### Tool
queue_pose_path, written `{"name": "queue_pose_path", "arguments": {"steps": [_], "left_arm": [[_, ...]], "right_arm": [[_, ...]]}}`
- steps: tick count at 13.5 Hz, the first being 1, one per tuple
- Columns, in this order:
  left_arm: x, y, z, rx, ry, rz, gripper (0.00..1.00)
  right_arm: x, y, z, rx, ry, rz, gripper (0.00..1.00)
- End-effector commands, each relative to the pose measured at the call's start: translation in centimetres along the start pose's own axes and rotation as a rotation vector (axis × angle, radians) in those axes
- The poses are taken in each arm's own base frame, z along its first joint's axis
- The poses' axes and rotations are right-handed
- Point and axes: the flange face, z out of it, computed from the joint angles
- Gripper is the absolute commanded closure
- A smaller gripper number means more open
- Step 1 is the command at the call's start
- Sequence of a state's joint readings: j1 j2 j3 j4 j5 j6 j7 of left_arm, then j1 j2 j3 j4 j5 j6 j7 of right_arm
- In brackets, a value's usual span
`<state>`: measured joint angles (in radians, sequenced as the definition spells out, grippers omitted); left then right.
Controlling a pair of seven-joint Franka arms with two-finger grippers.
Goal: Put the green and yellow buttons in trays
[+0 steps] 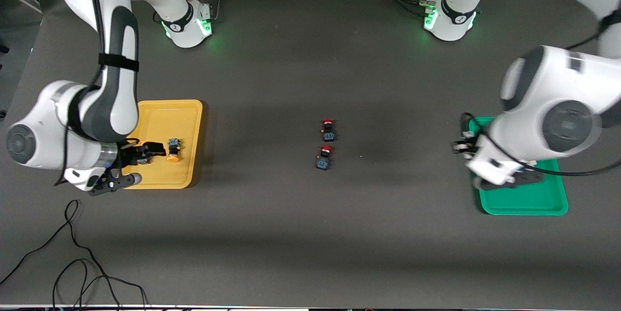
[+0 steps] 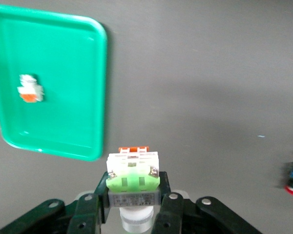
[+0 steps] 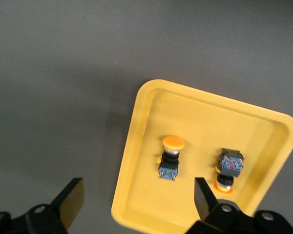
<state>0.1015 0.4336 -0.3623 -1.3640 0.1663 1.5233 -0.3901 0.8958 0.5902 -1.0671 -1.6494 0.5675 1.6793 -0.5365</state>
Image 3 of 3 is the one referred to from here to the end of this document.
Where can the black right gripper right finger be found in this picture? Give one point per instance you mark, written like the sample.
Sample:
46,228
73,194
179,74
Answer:
205,202

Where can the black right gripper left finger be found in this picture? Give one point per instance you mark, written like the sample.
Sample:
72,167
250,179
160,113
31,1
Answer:
68,202

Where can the orange push button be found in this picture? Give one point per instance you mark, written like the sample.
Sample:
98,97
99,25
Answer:
170,161
228,168

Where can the yellow plastic tray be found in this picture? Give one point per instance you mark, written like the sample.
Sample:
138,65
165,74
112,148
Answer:
210,122

